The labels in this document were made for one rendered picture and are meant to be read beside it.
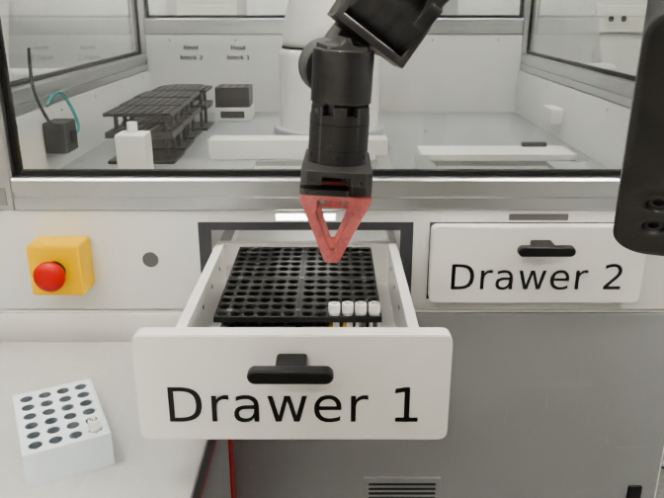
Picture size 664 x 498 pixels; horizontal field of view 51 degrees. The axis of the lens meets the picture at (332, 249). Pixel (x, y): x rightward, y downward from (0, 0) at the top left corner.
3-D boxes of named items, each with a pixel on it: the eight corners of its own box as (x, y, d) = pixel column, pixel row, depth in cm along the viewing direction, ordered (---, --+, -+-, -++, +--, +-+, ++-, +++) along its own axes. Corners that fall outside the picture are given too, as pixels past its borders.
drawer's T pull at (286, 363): (333, 385, 60) (333, 371, 59) (246, 385, 60) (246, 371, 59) (333, 365, 63) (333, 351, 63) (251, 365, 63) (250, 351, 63)
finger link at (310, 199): (295, 268, 67) (299, 173, 64) (299, 244, 73) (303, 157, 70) (366, 272, 67) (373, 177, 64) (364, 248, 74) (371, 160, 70)
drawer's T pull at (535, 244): (576, 257, 90) (577, 247, 89) (518, 257, 90) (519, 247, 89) (567, 248, 93) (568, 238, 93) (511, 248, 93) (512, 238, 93)
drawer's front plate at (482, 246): (638, 302, 96) (650, 226, 92) (429, 302, 96) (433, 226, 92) (632, 297, 98) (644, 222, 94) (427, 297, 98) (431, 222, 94)
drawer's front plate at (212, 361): (447, 440, 66) (454, 335, 62) (141, 440, 66) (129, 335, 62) (444, 429, 67) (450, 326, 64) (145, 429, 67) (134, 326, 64)
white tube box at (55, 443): (115, 463, 72) (111, 433, 70) (27, 488, 68) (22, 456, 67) (94, 405, 82) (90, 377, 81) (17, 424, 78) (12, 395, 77)
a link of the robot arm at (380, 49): (365, -45, 60) (440, 17, 63) (339, -39, 70) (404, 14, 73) (286, 72, 62) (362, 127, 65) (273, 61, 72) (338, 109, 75)
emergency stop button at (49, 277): (63, 293, 89) (59, 265, 88) (33, 293, 89) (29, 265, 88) (72, 285, 92) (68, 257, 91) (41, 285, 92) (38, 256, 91)
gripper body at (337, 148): (299, 190, 63) (303, 108, 60) (305, 165, 73) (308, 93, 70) (371, 194, 63) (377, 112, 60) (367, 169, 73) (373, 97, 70)
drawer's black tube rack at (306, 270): (380, 372, 74) (381, 316, 72) (216, 371, 74) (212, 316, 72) (370, 290, 95) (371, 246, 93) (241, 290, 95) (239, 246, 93)
